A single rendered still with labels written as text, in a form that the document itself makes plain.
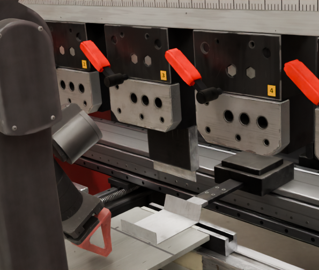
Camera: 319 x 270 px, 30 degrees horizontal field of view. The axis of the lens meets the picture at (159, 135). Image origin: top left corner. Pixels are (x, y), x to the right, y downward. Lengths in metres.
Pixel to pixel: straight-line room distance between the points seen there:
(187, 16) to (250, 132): 0.19
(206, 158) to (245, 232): 1.82
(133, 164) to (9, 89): 1.13
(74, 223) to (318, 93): 0.37
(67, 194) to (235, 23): 0.32
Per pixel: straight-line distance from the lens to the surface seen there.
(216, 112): 0.84
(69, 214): 0.83
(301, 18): 0.74
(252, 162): 1.18
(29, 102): 0.37
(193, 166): 0.97
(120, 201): 1.52
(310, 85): 0.70
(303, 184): 1.21
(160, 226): 1.01
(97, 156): 1.58
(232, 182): 1.16
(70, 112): 0.81
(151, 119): 0.95
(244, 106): 0.81
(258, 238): 3.10
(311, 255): 2.96
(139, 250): 0.95
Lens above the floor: 1.45
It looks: 18 degrees down
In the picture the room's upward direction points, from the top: 4 degrees counter-clockwise
